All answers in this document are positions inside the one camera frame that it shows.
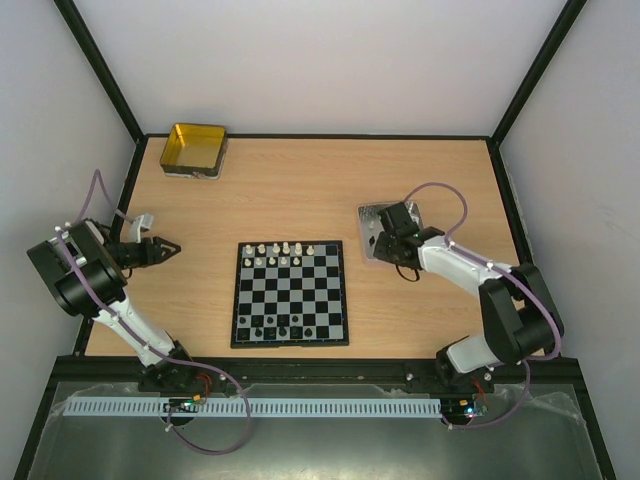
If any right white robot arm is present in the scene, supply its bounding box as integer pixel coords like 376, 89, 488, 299
373, 202, 564, 392

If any pink tin with chess pieces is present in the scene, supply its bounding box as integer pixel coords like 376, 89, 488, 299
357, 202, 422, 260

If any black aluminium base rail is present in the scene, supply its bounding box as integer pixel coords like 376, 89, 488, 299
54, 354, 581, 394

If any purple cable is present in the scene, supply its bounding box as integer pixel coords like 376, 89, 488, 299
402, 182, 561, 431
57, 169, 254, 456

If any gold open tin lid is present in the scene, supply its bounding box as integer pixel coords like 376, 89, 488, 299
159, 123, 228, 180

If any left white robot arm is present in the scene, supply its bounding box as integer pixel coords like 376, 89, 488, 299
27, 219, 196, 392

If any black cage frame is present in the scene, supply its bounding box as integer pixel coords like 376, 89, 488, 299
14, 0, 587, 479

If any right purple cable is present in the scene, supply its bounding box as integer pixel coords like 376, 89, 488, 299
402, 182, 561, 431

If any white slotted cable duct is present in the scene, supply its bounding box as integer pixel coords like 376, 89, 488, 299
62, 397, 441, 419

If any black and silver chessboard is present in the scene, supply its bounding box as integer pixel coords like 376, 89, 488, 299
230, 240, 350, 349

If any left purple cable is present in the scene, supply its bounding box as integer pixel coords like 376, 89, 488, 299
57, 169, 254, 456

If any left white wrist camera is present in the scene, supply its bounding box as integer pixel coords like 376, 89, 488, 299
127, 213, 154, 243

